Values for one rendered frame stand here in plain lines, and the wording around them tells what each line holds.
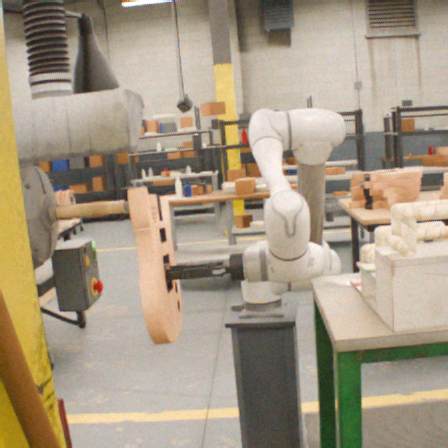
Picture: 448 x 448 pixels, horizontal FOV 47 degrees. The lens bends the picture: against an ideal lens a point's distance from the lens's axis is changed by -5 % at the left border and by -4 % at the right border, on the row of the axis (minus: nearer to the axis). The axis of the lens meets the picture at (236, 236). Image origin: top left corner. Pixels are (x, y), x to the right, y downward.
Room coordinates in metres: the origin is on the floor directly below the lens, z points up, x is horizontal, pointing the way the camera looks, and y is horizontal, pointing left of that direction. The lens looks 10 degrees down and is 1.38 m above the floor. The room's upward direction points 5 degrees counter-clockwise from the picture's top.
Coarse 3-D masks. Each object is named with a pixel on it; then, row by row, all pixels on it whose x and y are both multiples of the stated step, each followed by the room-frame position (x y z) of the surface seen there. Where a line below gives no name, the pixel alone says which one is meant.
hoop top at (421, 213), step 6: (408, 210) 1.15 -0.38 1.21; (414, 210) 1.15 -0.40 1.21; (420, 210) 1.15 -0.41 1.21; (426, 210) 1.15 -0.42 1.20; (432, 210) 1.15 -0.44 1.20; (438, 210) 1.15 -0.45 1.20; (444, 210) 1.15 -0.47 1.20; (414, 216) 1.15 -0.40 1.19; (420, 216) 1.15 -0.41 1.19; (426, 216) 1.15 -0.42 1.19; (432, 216) 1.15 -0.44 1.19; (438, 216) 1.15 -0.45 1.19; (444, 216) 1.15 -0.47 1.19
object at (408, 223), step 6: (402, 216) 1.16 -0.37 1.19; (408, 216) 1.15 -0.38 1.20; (402, 222) 1.16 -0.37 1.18; (408, 222) 1.15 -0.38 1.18; (414, 222) 1.15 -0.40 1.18; (402, 228) 1.16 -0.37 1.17; (408, 228) 1.15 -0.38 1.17; (414, 228) 1.15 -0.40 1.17; (408, 234) 1.15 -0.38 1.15; (414, 234) 1.15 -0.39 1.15; (408, 240) 1.15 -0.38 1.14; (414, 240) 1.15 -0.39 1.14; (408, 246) 1.15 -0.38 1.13; (414, 246) 1.15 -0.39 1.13; (408, 252) 1.15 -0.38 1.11; (414, 252) 1.15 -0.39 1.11
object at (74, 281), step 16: (80, 240) 1.69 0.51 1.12; (64, 256) 1.56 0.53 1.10; (80, 256) 1.57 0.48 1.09; (64, 272) 1.56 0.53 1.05; (80, 272) 1.56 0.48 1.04; (96, 272) 1.69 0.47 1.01; (64, 288) 1.56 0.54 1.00; (80, 288) 1.56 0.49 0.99; (64, 304) 1.57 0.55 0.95; (80, 304) 1.56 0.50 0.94; (64, 320) 1.58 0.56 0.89; (80, 320) 1.60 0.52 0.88
